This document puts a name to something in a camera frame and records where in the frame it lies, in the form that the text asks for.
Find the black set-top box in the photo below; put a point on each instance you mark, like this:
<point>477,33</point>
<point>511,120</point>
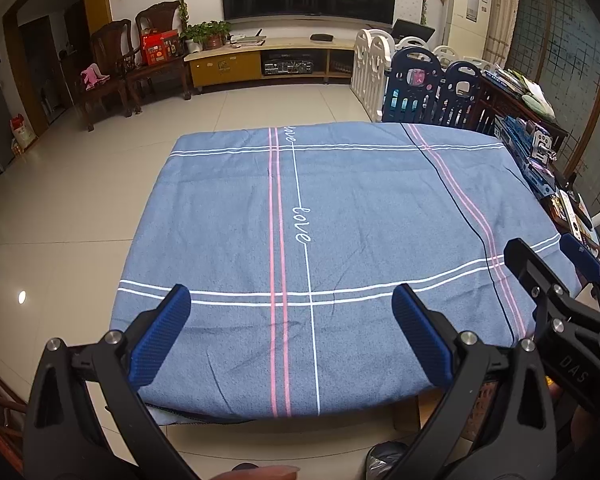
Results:
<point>322,37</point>

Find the white cloth bag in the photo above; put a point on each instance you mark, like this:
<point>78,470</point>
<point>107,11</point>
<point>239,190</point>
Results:
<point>539,102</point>

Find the white playpen fence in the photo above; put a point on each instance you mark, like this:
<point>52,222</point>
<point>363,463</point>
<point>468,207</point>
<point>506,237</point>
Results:
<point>367,75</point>

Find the red gift box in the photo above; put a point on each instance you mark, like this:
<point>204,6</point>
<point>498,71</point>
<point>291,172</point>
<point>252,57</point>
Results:
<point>161,47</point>

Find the person's right shoe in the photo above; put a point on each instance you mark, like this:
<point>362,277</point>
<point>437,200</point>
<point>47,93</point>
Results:
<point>385,460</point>

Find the frosted glass sliding door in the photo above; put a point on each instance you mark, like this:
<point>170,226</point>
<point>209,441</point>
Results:
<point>565,60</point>

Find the yellow wooden television cabinet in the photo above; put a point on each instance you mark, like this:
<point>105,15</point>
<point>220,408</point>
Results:
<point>220,65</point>

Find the pile of blue toy boxes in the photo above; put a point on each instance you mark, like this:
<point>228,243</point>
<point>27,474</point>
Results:
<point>525,155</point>

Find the black audio receiver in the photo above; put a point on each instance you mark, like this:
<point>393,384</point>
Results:
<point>287,67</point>

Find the black laptop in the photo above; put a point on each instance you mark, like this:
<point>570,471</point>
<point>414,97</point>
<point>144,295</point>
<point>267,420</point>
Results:
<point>414,30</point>

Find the dark wooden console table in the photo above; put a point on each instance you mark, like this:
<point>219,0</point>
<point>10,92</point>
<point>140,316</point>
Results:
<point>500,105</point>

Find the blue striped blanket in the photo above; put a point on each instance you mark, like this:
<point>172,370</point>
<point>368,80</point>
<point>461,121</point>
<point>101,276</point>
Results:
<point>355,260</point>

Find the green potted plant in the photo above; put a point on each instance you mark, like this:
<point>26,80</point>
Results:
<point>207,35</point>

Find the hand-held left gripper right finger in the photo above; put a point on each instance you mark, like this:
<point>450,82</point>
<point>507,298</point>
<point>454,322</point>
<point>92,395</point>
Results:
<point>420,335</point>

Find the person's left hand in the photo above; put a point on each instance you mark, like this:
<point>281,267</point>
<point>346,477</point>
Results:
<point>260,473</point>

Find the white standing air conditioner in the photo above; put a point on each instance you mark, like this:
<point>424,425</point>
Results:
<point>467,10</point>

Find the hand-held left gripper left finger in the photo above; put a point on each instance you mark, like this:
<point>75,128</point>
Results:
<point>160,335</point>

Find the white remote control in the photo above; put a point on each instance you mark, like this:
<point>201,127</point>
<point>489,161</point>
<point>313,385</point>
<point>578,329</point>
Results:
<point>574,224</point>

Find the blue playpen panel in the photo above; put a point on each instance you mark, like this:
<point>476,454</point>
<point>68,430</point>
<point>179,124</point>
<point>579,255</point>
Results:
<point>412,92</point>
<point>460,100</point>

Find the dark wooden armchair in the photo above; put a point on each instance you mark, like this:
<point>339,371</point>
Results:
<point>160,15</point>
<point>107,40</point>

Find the beige curtain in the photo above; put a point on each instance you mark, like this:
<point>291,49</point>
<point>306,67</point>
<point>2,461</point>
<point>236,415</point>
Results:
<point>502,10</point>

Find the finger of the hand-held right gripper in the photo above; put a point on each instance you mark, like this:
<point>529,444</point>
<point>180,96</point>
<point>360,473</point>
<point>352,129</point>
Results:
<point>545,280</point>
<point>580,259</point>

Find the red white bag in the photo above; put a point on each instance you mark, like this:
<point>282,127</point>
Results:
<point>22,132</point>

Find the white router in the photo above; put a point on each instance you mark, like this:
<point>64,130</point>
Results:
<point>247,41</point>

